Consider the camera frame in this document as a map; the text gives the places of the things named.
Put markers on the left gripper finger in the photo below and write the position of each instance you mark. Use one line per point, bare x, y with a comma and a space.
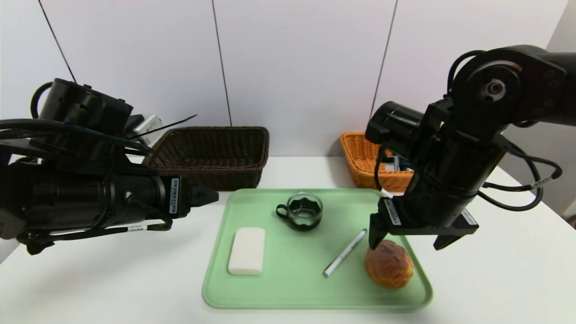
202, 196

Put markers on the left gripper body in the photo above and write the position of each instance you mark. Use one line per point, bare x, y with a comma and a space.
176, 195

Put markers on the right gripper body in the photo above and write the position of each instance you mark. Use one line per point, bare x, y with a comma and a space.
420, 223

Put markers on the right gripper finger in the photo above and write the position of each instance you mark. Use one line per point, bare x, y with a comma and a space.
445, 241
378, 231

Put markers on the brown bread bun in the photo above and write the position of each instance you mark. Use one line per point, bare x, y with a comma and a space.
389, 267

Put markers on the white soap bar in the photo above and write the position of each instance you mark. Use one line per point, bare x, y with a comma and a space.
246, 249

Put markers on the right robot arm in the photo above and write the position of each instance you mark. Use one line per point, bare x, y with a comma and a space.
495, 90

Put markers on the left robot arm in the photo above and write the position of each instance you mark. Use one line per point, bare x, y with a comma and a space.
67, 198

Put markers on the dark brown wicker basket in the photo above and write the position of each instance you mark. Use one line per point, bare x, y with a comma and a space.
216, 153

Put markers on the orange wicker basket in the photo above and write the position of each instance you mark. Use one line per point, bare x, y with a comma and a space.
360, 157

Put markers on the white pen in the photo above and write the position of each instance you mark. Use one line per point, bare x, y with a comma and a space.
344, 253

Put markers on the thin black zip tie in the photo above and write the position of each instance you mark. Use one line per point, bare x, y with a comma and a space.
180, 120

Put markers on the green plastic tray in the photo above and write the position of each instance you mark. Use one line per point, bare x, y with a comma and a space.
292, 270

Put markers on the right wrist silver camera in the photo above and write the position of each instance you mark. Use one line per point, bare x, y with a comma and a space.
398, 164

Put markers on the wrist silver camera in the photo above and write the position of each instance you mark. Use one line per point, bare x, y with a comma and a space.
398, 164
150, 126

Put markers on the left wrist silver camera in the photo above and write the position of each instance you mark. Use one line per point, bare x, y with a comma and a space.
150, 126

